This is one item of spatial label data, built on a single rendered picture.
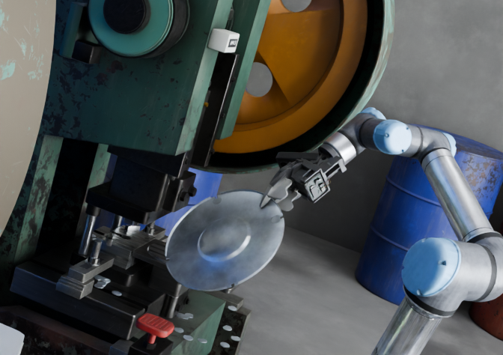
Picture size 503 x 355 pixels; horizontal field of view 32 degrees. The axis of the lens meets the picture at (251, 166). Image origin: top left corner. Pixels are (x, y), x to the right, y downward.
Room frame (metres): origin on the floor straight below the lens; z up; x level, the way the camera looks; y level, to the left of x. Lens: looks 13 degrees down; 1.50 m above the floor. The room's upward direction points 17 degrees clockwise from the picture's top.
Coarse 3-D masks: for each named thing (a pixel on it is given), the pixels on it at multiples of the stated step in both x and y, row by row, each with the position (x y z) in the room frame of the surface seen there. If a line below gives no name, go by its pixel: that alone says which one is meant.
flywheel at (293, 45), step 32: (320, 0) 2.33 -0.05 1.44; (352, 0) 2.28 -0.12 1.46; (288, 32) 2.35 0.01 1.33; (320, 32) 2.33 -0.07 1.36; (352, 32) 2.27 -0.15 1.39; (288, 64) 2.34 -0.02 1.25; (320, 64) 2.32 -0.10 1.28; (352, 64) 2.27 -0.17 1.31; (288, 96) 2.34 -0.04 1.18; (320, 96) 2.28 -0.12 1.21; (256, 128) 2.31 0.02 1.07; (288, 128) 2.29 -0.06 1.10
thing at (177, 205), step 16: (208, 96) 2.07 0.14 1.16; (192, 144) 2.05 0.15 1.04; (128, 160) 1.96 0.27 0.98; (112, 176) 1.97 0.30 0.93; (128, 176) 1.96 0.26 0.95; (144, 176) 1.95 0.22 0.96; (160, 176) 1.94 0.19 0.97; (192, 176) 2.02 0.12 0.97; (112, 192) 1.96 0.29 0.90; (128, 192) 1.95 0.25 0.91; (144, 192) 1.94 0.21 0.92; (160, 192) 1.94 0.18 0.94; (176, 192) 1.95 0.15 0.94; (192, 192) 2.02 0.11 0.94; (160, 208) 1.95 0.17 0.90; (176, 208) 1.96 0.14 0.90
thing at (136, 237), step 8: (112, 232) 2.04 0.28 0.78; (120, 232) 2.05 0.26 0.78; (128, 232) 2.07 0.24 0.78; (136, 232) 2.08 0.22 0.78; (104, 240) 1.96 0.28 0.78; (120, 240) 1.99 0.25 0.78; (128, 240) 2.01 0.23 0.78; (136, 240) 2.03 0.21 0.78; (144, 240) 2.04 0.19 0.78; (104, 248) 1.96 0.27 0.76; (112, 248) 1.95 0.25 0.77; (120, 248) 1.95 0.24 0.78; (128, 248) 1.96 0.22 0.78; (136, 248) 1.98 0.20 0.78; (112, 256) 1.95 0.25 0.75; (120, 256) 1.95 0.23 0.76; (128, 256) 1.94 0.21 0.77; (120, 264) 1.95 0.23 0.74; (128, 264) 1.95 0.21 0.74
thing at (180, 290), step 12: (156, 240) 2.07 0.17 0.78; (144, 252) 1.96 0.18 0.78; (156, 252) 1.97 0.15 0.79; (156, 264) 1.93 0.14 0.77; (156, 276) 1.95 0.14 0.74; (168, 276) 1.94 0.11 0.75; (156, 288) 1.95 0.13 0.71; (168, 288) 1.94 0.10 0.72; (180, 288) 1.95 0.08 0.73; (228, 288) 1.90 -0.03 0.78; (168, 300) 1.94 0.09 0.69; (180, 300) 1.97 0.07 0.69; (168, 312) 1.94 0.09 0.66
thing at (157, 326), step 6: (138, 318) 1.65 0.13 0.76; (144, 318) 1.65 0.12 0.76; (150, 318) 1.66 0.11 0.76; (156, 318) 1.67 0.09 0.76; (162, 318) 1.68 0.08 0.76; (138, 324) 1.63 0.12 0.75; (144, 324) 1.63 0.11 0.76; (150, 324) 1.63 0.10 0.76; (156, 324) 1.64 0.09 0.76; (162, 324) 1.65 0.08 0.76; (168, 324) 1.66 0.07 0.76; (144, 330) 1.63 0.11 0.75; (150, 330) 1.62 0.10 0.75; (156, 330) 1.62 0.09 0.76; (162, 330) 1.62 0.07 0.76; (168, 330) 1.63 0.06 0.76; (150, 336) 1.65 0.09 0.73; (162, 336) 1.62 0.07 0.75; (150, 342) 1.65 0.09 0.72
